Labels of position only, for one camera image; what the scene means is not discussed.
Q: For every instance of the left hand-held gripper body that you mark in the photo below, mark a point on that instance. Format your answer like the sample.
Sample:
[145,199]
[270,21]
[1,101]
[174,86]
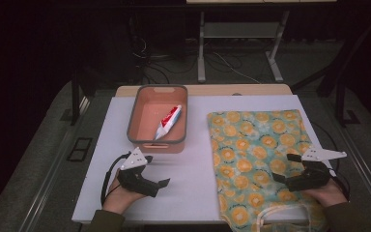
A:
[134,180]

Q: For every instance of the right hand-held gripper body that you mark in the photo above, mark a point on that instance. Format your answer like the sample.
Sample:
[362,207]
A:
[312,174]

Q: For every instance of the person's right hand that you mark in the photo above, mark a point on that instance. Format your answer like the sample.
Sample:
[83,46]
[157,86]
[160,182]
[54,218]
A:
[327,195]

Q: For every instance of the person's left hand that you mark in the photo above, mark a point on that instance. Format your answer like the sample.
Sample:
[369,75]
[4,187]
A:
[119,199]

